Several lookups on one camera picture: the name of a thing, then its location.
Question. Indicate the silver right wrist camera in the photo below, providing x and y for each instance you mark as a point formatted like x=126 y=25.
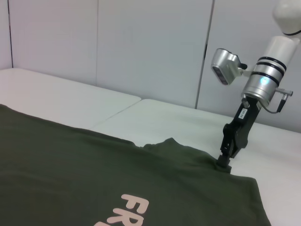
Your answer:
x=223 y=63

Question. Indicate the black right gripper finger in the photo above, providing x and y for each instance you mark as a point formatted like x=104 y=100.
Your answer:
x=221 y=161
x=228 y=162

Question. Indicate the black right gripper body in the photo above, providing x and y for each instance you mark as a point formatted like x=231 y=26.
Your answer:
x=244 y=117

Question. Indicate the dark green FREE T-shirt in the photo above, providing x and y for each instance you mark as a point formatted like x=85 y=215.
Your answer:
x=94 y=176

